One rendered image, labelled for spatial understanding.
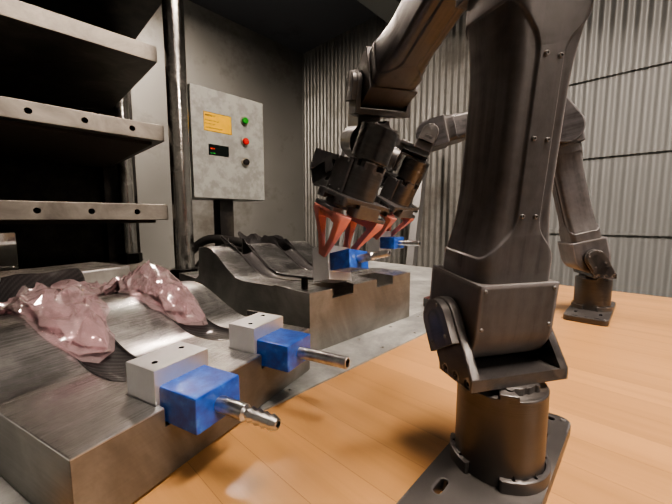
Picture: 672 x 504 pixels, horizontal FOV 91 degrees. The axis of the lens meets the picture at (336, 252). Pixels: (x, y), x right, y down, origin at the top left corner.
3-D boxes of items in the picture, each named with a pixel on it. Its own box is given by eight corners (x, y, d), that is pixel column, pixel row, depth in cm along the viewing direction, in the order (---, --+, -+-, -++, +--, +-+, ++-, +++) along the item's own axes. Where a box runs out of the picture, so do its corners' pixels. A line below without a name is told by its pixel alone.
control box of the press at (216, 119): (274, 438, 149) (267, 101, 134) (209, 474, 128) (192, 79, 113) (248, 417, 165) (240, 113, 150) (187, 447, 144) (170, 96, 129)
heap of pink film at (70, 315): (222, 319, 44) (220, 262, 44) (66, 374, 29) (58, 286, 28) (113, 298, 56) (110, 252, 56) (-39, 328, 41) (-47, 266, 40)
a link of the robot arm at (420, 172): (388, 178, 74) (401, 148, 71) (392, 175, 79) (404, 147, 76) (416, 191, 73) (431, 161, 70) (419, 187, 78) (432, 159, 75)
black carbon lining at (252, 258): (367, 282, 65) (367, 234, 64) (303, 295, 53) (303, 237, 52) (268, 264, 89) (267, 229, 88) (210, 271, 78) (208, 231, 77)
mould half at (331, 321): (409, 316, 65) (411, 249, 64) (309, 354, 47) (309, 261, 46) (268, 282, 101) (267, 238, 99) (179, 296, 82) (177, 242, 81)
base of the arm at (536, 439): (387, 410, 20) (513, 470, 15) (496, 330, 35) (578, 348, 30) (385, 529, 21) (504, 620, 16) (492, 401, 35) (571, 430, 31)
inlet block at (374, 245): (425, 254, 76) (425, 231, 76) (413, 256, 73) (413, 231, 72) (379, 251, 85) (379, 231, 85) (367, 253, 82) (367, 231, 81)
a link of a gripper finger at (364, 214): (311, 247, 53) (329, 191, 51) (342, 250, 58) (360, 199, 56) (337, 265, 48) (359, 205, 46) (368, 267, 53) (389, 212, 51)
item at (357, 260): (401, 273, 46) (398, 235, 47) (379, 271, 42) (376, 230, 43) (335, 283, 55) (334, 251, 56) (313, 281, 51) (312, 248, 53)
